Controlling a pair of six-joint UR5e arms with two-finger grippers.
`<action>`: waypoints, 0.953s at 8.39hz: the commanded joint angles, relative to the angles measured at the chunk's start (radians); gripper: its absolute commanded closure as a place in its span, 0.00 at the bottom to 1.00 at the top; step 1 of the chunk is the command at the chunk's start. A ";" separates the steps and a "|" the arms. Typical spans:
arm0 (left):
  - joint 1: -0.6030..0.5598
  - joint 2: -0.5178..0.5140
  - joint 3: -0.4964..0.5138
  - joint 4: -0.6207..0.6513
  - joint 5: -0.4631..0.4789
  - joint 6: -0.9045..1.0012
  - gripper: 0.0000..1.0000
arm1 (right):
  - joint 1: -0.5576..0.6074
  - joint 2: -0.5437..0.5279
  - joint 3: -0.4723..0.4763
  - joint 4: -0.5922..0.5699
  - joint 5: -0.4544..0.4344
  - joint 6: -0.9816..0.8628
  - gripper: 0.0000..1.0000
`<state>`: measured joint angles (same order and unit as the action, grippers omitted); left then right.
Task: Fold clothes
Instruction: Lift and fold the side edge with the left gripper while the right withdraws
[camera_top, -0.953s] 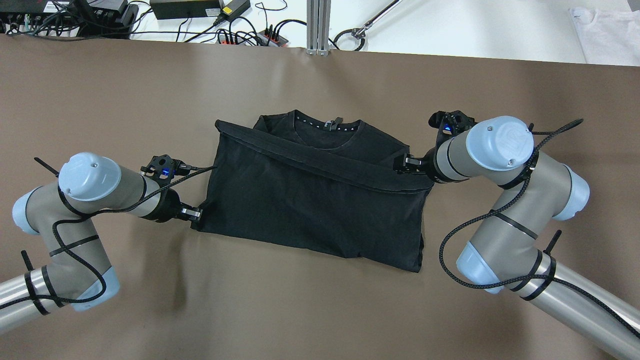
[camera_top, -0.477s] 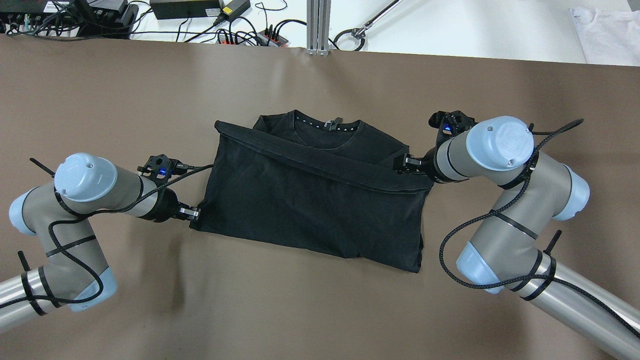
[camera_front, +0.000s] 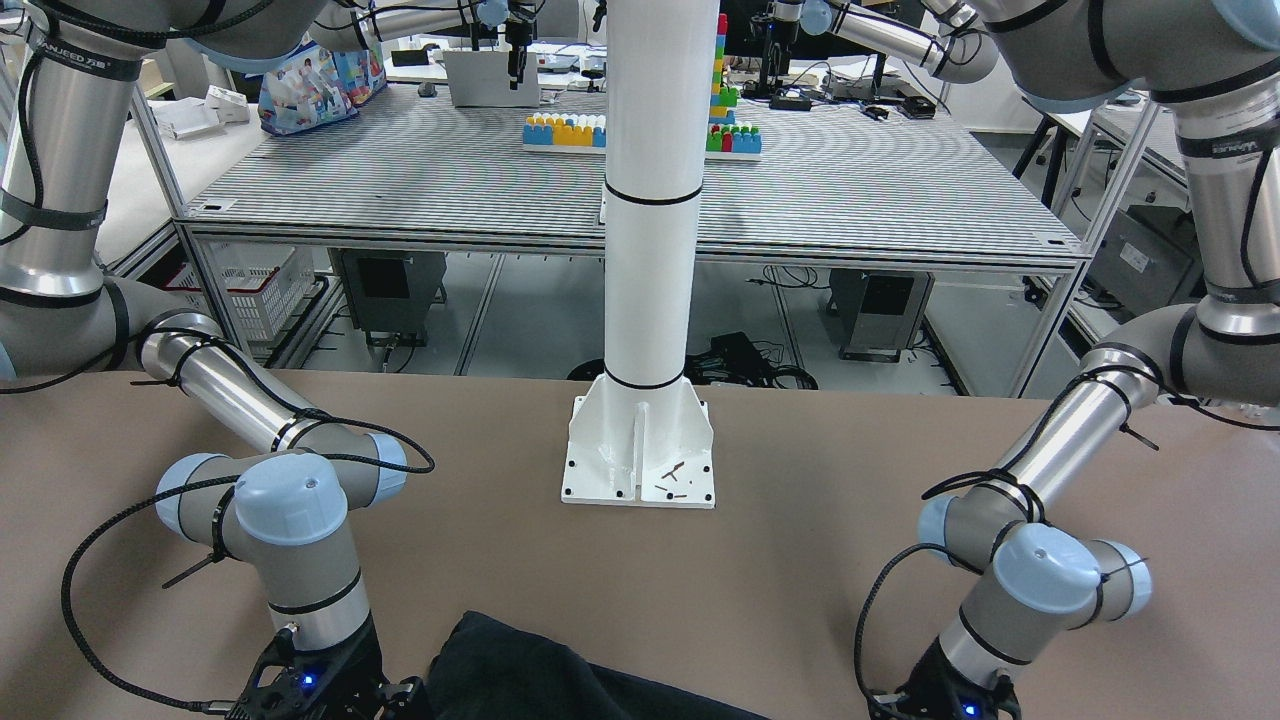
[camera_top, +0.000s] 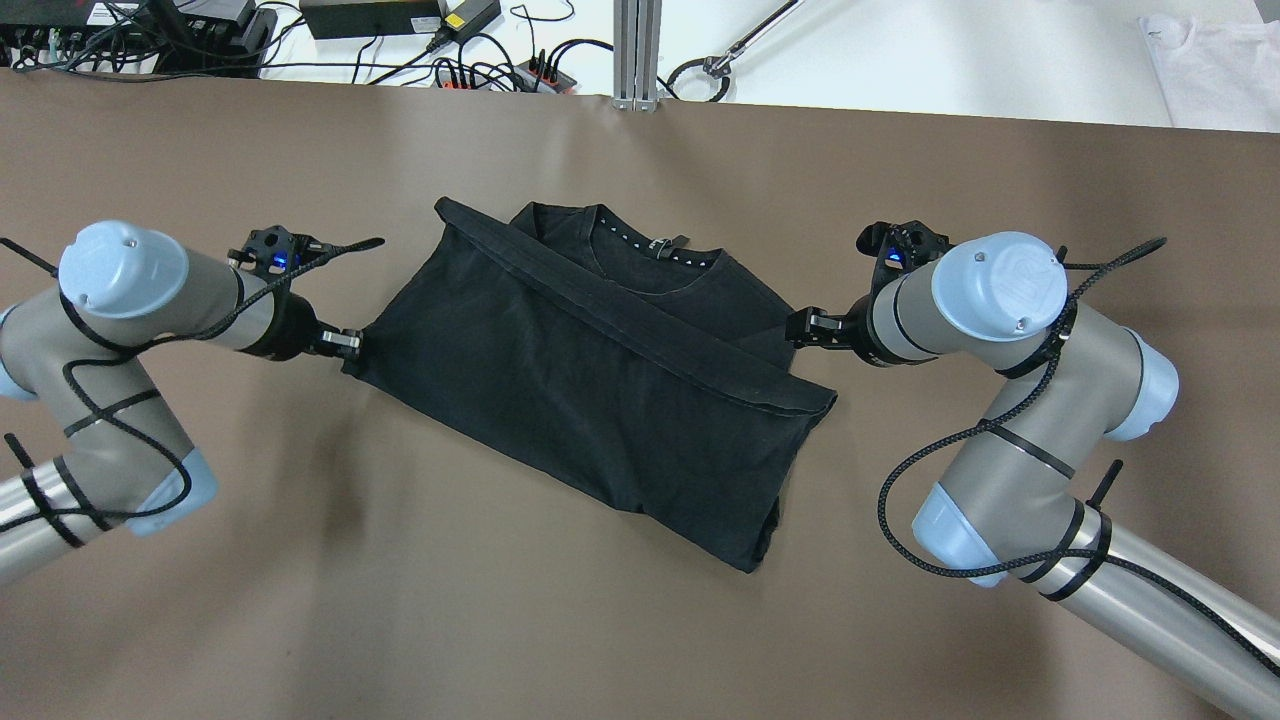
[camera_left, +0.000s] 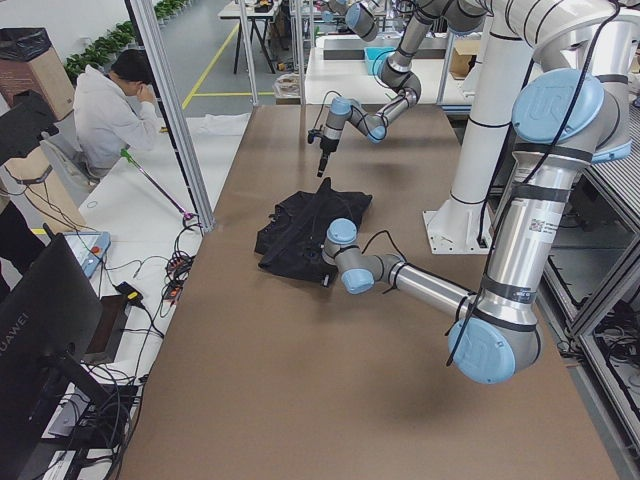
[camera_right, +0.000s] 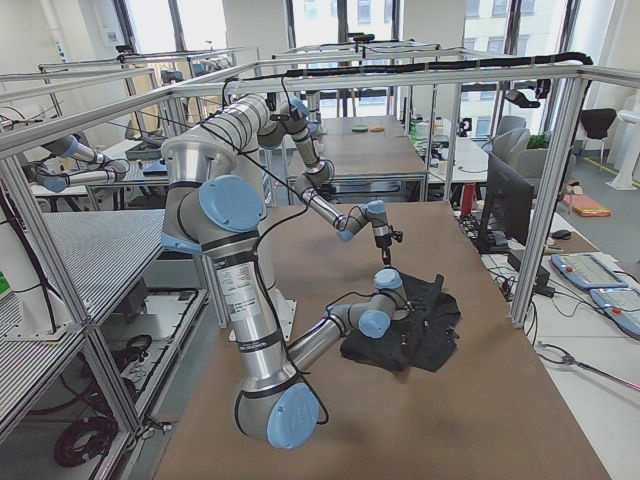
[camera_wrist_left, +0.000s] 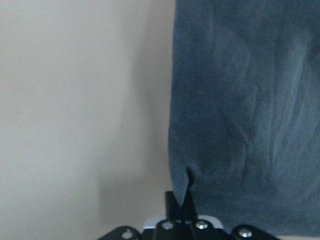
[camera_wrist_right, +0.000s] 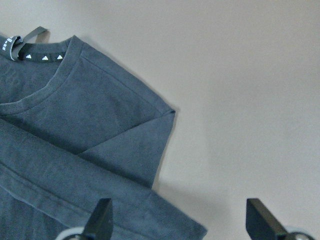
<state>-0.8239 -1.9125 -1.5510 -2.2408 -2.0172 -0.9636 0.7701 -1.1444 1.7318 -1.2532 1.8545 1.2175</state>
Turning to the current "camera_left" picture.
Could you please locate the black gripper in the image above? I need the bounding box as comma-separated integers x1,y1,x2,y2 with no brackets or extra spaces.
316,136,338,178

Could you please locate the black graphic t-shirt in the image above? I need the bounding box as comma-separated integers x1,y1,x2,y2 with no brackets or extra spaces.
254,177,373,287

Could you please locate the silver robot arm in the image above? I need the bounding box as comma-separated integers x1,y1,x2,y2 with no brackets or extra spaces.
307,1,486,177
310,1,639,384

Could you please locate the metal rod tool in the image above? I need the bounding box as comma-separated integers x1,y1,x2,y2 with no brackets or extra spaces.
120,148,197,221

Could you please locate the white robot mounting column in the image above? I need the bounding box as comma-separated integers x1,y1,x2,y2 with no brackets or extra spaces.
424,1,533,254

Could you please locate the red black power strip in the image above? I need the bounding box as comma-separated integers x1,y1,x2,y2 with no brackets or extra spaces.
162,250,195,304

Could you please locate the person in white hoodie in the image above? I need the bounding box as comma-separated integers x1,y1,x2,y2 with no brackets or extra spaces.
73,49,162,179

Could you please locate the grey teach pendant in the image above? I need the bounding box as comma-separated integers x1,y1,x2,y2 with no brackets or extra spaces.
63,231,111,278

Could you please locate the cardboard box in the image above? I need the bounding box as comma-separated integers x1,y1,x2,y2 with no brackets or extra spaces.
1,27,74,120

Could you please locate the black Huawei monitor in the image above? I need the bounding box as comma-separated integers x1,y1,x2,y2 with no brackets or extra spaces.
1,234,109,479

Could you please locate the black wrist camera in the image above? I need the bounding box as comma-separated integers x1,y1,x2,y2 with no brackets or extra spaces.
307,129,322,144

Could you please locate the aluminium frame post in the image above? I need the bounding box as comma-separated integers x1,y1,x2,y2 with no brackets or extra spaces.
125,0,215,234

